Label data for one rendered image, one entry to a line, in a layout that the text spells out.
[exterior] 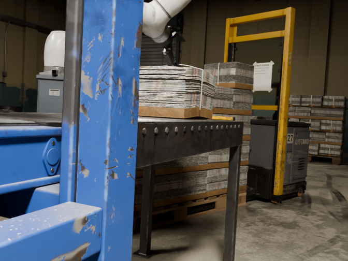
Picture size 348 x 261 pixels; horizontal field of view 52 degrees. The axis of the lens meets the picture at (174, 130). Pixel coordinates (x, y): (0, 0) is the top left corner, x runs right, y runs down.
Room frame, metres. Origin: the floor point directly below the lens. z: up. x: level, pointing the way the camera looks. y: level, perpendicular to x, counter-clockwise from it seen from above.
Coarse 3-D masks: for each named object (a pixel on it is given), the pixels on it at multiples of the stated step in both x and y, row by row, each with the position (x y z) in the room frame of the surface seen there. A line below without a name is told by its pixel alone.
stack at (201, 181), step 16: (176, 160) 2.64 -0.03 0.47; (192, 160) 2.76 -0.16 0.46; (208, 160) 2.90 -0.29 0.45; (224, 160) 3.04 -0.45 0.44; (160, 176) 2.52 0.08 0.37; (176, 176) 2.64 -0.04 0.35; (192, 176) 2.77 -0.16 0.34; (208, 176) 2.91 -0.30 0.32; (224, 176) 3.05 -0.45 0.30; (160, 192) 2.53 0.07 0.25; (176, 192) 2.65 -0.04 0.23; (192, 192) 2.78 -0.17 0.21; (160, 208) 2.54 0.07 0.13; (176, 208) 2.65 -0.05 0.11; (224, 208) 3.07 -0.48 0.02; (160, 224) 2.54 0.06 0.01
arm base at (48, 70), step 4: (44, 68) 2.13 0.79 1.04; (48, 68) 2.10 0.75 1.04; (52, 68) 2.10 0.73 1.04; (56, 68) 2.10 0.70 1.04; (60, 68) 2.11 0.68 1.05; (40, 72) 2.07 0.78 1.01; (44, 72) 2.08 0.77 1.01; (48, 72) 2.09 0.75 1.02; (52, 72) 2.09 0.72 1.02; (56, 72) 2.06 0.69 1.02; (60, 72) 2.10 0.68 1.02
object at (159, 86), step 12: (144, 72) 1.63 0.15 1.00; (156, 72) 1.60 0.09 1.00; (168, 72) 1.58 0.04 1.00; (180, 72) 1.55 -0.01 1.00; (192, 72) 1.61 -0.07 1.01; (144, 84) 1.65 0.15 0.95; (156, 84) 1.62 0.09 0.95; (168, 84) 1.59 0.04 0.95; (180, 84) 1.57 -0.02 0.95; (192, 84) 1.62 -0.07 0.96; (144, 96) 1.65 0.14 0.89; (156, 96) 1.62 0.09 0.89; (168, 96) 1.59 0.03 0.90; (180, 96) 1.57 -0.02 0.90; (192, 96) 1.65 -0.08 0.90
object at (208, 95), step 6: (210, 78) 1.82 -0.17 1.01; (204, 84) 1.76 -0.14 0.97; (210, 84) 1.83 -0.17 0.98; (204, 90) 1.75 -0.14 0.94; (210, 90) 1.83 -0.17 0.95; (204, 96) 1.77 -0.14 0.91; (210, 96) 1.84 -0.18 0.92; (204, 102) 1.78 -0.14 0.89; (210, 102) 1.85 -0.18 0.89; (210, 108) 1.86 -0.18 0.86
